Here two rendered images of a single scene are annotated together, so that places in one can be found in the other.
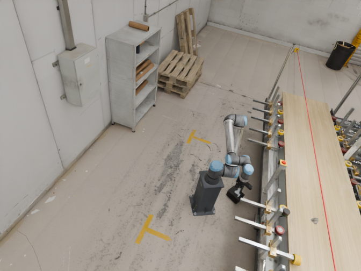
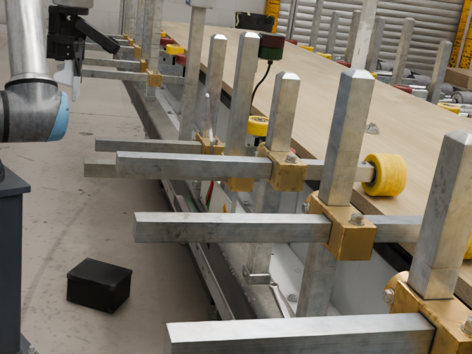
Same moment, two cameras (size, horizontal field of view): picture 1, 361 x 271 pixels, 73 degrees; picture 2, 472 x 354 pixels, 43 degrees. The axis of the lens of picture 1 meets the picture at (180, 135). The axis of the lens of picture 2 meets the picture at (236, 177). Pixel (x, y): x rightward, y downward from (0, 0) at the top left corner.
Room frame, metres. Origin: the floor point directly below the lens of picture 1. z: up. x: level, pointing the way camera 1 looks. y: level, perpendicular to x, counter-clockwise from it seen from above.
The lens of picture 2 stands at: (0.09, -0.40, 1.27)
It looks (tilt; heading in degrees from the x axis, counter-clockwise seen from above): 19 degrees down; 332
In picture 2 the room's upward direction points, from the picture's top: 8 degrees clockwise
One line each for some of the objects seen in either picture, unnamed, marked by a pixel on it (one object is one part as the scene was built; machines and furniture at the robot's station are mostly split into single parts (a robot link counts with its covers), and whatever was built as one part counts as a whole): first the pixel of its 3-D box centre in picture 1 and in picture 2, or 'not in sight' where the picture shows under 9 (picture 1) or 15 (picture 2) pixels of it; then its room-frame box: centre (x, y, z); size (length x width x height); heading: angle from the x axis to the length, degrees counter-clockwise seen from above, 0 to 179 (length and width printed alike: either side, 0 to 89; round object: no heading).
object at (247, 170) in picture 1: (247, 171); not in sight; (1.51, -0.67, 1.25); 0.10 x 0.09 x 0.12; 4
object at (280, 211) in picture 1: (271, 222); (235, 141); (1.24, -0.99, 0.91); 0.04 x 0.04 x 0.48; 81
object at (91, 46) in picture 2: (265, 120); (123, 50); (2.94, -1.20, 0.83); 0.44 x 0.03 x 0.04; 81
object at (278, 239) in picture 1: (268, 249); (268, 199); (0.99, -0.95, 0.87); 0.04 x 0.04 x 0.48; 81
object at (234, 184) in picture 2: (268, 227); (235, 170); (1.22, -0.99, 0.85); 0.14 x 0.06 x 0.05; 171
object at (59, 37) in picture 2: (240, 182); (68, 34); (1.51, -0.66, 1.08); 0.09 x 0.08 x 0.12; 77
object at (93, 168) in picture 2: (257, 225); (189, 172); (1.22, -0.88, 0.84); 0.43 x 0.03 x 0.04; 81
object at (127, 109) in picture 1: (135, 78); not in sight; (3.52, 0.92, 0.78); 0.90 x 0.45 x 1.55; 167
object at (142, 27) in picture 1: (138, 26); not in sight; (3.63, 0.90, 1.59); 0.30 x 0.08 x 0.08; 77
